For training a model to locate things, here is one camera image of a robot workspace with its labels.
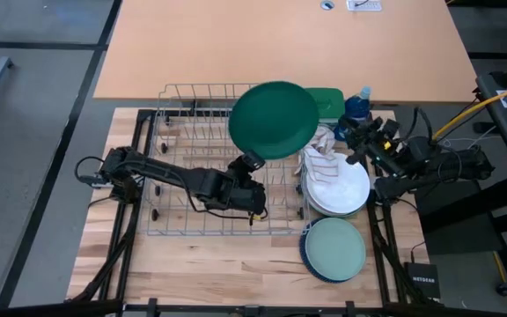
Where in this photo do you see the light orange desk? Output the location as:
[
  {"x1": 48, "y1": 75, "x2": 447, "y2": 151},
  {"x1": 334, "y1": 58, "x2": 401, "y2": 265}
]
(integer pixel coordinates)
[{"x1": 93, "y1": 0, "x2": 478, "y2": 103}]

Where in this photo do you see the yellow cable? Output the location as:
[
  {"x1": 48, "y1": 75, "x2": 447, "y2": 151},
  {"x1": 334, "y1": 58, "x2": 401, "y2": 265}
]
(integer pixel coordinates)
[{"x1": 431, "y1": 80, "x2": 507, "y2": 142}]

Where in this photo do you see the grey wire dish rack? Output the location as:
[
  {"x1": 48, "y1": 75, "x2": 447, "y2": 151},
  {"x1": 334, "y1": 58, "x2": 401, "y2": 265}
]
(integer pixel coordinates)
[{"x1": 146, "y1": 82, "x2": 310, "y2": 237}]

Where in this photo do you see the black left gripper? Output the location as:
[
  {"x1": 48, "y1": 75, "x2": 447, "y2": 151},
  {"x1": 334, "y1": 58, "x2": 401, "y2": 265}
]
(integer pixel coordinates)
[{"x1": 202, "y1": 151, "x2": 267, "y2": 216}]

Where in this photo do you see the black Netgear network switch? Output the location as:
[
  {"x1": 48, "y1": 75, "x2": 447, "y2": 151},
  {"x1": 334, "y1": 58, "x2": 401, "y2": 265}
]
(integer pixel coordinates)
[{"x1": 403, "y1": 262, "x2": 442, "y2": 301}]

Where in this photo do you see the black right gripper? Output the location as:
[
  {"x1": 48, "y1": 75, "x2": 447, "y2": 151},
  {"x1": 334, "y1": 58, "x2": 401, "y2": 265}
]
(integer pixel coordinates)
[{"x1": 340, "y1": 117, "x2": 407, "y2": 177}]

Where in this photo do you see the deep white plate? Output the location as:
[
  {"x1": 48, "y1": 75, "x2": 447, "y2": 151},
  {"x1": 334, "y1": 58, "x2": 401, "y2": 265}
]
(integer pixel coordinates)
[{"x1": 302, "y1": 151, "x2": 371, "y2": 217}]

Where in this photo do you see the green lidded container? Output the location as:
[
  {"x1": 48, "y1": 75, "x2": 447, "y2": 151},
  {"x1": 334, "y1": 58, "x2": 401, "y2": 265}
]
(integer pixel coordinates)
[{"x1": 305, "y1": 87, "x2": 346, "y2": 127}]

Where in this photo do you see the white desk power outlet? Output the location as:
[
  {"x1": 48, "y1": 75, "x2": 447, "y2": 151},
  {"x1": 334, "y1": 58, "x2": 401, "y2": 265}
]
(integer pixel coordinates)
[{"x1": 346, "y1": 0, "x2": 383, "y2": 12}]

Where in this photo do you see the dark blue plate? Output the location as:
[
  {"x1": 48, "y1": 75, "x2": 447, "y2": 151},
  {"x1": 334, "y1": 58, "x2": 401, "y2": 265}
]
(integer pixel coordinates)
[{"x1": 298, "y1": 218, "x2": 356, "y2": 284}]

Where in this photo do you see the blue dish soap bottle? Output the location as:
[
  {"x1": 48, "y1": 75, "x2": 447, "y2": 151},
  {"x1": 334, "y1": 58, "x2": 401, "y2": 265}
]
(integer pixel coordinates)
[{"x1": 333, "y1": 86, "x2": 372, "y2": 142}]

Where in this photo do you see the black metal table frame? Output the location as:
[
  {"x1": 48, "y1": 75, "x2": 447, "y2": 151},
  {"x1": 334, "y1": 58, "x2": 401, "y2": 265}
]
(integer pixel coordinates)
[{"x1": 66, "y1": 107, "x2": 435, "y2": 317}]

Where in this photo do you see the pale green plate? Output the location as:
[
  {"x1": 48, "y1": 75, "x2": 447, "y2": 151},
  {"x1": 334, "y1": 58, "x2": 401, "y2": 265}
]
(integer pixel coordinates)
[{"x1": 305, "y1": 217, "x2": 367, "y2": 283}]

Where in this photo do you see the dark green plate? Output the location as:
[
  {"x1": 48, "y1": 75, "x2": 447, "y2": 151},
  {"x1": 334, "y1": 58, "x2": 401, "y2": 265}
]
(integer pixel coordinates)
[{"x1": 227, "y1": 80, "x2": 320, "y2": 161}]

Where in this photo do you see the black desk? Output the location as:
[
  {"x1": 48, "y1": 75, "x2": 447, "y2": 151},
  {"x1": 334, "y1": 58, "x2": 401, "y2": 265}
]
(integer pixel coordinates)
[{"x1": 414, "y1": 56, "x2": 507, "y2": 296}]

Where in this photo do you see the white striped dish towel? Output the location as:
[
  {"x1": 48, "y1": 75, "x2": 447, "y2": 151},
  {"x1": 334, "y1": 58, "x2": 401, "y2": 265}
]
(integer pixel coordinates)
[{"x1": 295, "y1": 126, "x2": 341, "y2": 186}]

